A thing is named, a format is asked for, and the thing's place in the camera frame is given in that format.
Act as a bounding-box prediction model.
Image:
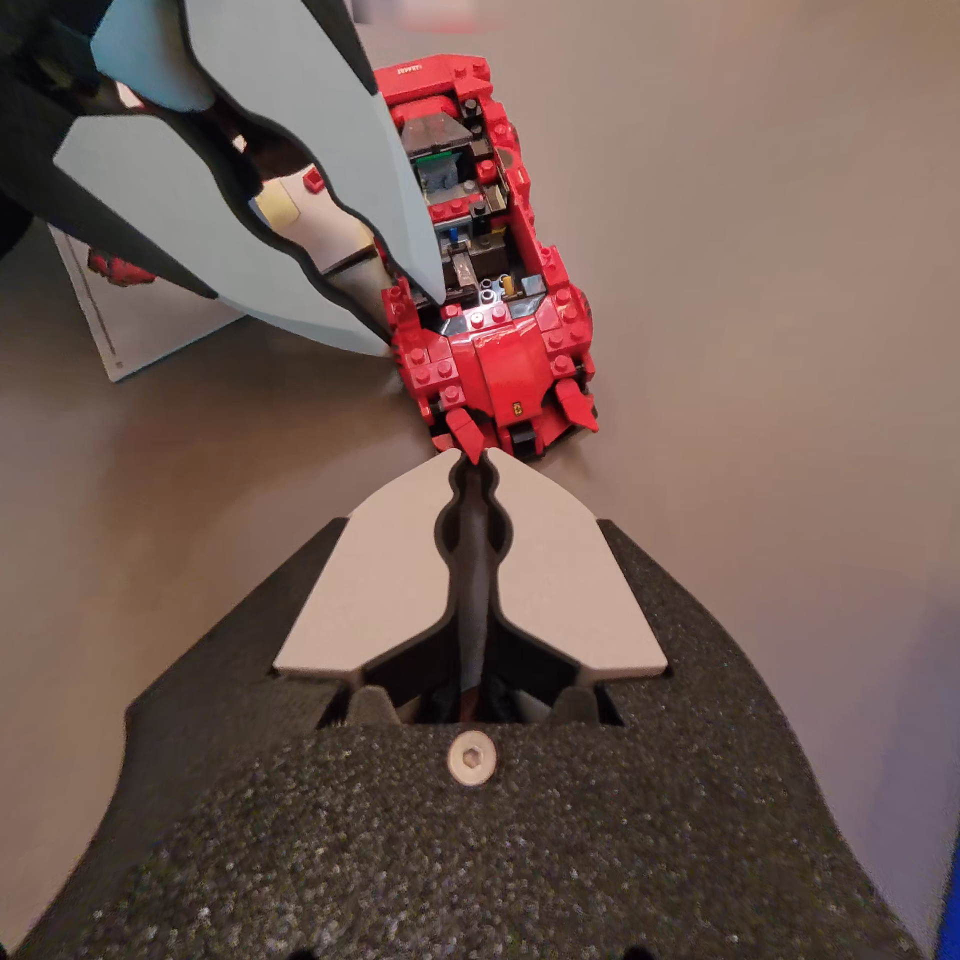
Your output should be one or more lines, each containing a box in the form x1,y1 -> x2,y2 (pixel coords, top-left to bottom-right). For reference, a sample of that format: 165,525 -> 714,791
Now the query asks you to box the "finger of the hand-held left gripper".
182,0 -> 445,306
52,114 -> 395,359

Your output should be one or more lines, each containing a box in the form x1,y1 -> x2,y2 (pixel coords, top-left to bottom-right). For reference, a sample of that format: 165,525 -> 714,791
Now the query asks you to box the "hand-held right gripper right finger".
481,447 -> 670,710

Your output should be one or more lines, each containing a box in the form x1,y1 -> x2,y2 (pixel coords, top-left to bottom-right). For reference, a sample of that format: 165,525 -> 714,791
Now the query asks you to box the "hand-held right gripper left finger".
272,447 -> 468,710

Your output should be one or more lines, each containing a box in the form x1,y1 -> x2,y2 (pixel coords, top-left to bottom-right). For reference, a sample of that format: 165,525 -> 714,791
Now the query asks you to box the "lego instruction booklet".
48,161 -> 385,384

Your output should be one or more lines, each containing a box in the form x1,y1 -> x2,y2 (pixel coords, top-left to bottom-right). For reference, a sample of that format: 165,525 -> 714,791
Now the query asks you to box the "red lego car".
372,54 -> 601,465

